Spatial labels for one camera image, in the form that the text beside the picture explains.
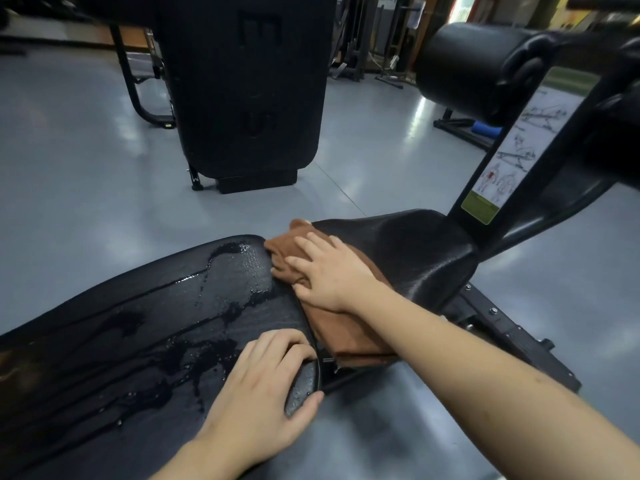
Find person's left hand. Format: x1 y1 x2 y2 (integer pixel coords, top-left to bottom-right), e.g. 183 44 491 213
192 328 325 465

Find person's right hand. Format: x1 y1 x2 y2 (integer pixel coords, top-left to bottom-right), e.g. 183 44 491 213
269 232 390 315

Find brown cleaning cloth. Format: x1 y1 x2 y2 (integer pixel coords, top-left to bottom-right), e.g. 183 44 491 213
263 218 401 369

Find black padded gym bench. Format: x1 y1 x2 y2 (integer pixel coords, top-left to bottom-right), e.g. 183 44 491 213
0 0 640 480

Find person's right forearm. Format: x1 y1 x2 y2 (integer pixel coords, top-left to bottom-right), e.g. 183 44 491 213
345 283 640 480

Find red lit vending machine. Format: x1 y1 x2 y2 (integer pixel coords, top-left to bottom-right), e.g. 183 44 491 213
447 0 481 25

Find black cable machine rack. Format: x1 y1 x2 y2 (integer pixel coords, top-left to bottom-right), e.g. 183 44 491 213
327 0 426 89

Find black curved machine frame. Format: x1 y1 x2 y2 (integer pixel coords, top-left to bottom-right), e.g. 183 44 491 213
107 22 177 131

